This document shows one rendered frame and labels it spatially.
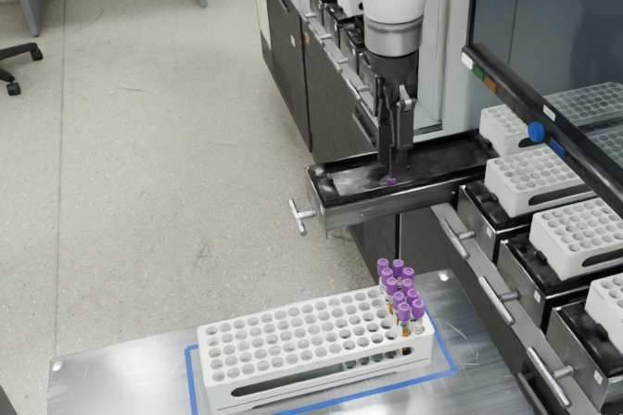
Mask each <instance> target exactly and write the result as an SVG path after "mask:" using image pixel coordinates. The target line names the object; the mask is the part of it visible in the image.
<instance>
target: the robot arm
mask: <svg viewBox="0 0 623 415"><path fill-rule="evenodd" d="M425 2H426V0H362V4H363V11H364V14H363V20H364V43H365V45H366V47H367V48H368V49H369V63H370V70H371V71H372V72H373V78H374V113H373V114H374V116H375V117H377V124H378V127H377V143H378V159H379V160H384V159H388V158H389V177H390V179H394V178H399V177H402V176H406V175H407V155H408V149H412V148H413V118H414V108H415V104H416V100H415V98H414V97H411V98H409V96H408V91H409V83H408V81H407V78H408V77H409V76H410V75H411V74H412V73H413V72H414V71H415V70H416V67H417V49H418V48H419V47H420V46H421V44H422V42H423V20H424V6H425Z"/></svg>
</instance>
